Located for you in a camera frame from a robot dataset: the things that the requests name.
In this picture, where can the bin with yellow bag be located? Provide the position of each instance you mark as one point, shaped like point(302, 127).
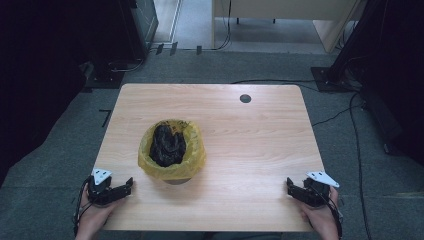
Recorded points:
point(196, 156)

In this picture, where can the dark curtain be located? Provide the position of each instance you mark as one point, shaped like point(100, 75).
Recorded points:
point(40, 83)
point(393, 66)

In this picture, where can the black plastic bag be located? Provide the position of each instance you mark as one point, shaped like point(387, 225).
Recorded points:
point(167, 146)

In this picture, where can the dark computer case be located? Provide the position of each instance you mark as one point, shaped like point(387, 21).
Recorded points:
point(143, 23)

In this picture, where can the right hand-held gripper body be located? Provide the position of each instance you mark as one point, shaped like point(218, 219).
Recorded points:
point(315, 195)

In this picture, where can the person's right hand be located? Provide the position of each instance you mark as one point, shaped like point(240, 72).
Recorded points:
point(321, 218)

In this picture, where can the beige wooden desk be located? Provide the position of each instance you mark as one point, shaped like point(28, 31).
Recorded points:
point(283, 8)

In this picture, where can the black metal stand base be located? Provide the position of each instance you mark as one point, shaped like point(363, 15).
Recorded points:
point(331, 81)
point(103, 80)

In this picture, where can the person's left hand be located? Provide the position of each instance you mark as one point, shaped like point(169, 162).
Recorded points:
point(93, 216)

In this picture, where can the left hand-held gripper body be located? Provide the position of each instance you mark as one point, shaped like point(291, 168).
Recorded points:
point(100, 191)

